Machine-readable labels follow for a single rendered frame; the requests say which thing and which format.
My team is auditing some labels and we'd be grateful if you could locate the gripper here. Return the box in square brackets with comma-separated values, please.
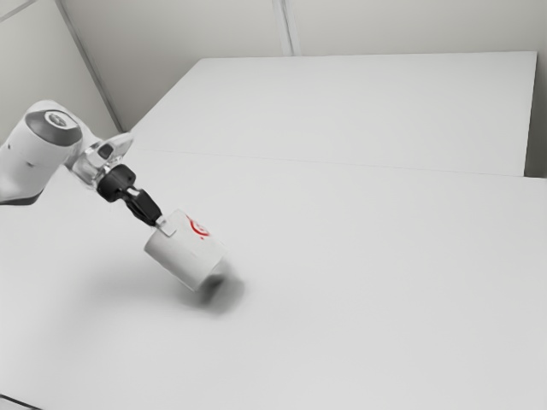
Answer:
[96, 163, 177, 238]

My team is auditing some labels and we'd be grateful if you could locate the white mug with red print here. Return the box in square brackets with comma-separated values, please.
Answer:
[142, 208, 228, 294]

